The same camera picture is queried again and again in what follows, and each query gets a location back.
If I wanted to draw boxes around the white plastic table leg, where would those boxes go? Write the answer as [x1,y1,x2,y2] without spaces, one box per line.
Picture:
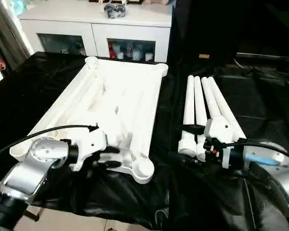
[201,77,232,126]
[207,76,246,142]
[194,76,210,162]
[178,75,198,157]

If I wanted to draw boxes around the white plastic table top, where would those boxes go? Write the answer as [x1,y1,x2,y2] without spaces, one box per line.
[10,56,169,184]

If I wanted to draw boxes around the black plastic mat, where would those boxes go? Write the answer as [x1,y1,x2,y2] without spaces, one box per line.
[0,52,289,231]

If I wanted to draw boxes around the black low shelf board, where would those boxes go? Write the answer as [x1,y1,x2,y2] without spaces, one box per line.
[236,51,289,63]

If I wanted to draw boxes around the white sideboard cabinet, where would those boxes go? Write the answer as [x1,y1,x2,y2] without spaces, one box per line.
[19,0,174,63]

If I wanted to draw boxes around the grey crumpled object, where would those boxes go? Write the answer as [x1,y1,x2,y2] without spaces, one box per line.
[104,2,128,19]

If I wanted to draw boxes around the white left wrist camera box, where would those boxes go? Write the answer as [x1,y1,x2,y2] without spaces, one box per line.
[70,128,109,171]

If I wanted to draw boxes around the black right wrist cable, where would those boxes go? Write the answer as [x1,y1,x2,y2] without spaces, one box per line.
[210,140,289,167]

